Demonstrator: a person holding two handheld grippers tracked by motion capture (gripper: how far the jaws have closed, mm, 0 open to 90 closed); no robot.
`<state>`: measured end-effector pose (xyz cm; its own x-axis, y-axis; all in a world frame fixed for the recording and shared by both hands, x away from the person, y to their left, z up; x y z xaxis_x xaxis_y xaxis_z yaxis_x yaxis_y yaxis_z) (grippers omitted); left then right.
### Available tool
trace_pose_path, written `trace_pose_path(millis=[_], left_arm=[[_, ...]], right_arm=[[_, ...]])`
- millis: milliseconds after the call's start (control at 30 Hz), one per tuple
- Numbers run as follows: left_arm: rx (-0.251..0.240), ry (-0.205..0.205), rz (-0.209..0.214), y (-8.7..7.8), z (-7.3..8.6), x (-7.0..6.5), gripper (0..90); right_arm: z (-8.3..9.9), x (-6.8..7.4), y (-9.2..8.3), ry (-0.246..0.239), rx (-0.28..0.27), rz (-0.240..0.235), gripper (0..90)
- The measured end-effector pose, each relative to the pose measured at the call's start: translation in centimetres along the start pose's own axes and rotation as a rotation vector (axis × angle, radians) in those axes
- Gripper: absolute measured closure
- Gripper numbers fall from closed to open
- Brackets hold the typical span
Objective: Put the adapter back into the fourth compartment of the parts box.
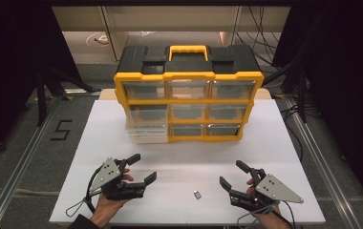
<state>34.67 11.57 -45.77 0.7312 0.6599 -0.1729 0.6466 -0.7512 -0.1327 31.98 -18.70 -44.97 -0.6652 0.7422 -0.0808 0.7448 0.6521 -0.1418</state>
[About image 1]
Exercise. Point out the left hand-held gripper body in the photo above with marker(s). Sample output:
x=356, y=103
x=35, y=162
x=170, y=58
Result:
x=109, y=173

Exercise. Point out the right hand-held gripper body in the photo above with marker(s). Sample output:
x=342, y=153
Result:
x=276, y=191

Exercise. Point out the pulled-out clear plastic drawer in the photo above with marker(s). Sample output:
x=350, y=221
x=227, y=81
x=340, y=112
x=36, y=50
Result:
x=146, y=133

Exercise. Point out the small grey metal part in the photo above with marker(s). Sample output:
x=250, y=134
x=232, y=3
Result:
x=197, y=194

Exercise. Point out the person's right hand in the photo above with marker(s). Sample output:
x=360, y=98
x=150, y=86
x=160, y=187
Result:
x=270, y=220

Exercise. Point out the person's left hand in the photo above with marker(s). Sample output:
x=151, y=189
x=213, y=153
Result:
x=106, y=208

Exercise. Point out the set of closed clear drawers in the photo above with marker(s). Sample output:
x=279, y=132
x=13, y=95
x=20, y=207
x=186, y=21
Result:
x=188, y=112

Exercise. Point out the black metal stand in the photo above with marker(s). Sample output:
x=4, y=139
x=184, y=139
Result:
x=41, y=95
x=302, y=95

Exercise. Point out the yellow and black organizer cabinet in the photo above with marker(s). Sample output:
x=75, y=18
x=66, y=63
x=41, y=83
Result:
x=186, y=66

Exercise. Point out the black curtain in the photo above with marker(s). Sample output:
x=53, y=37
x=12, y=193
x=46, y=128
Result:
x=348, y=79
x=14, y=63

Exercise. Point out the aluminium floor rail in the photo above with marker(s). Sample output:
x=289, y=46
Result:
x=324, y=168
x=17, y=173

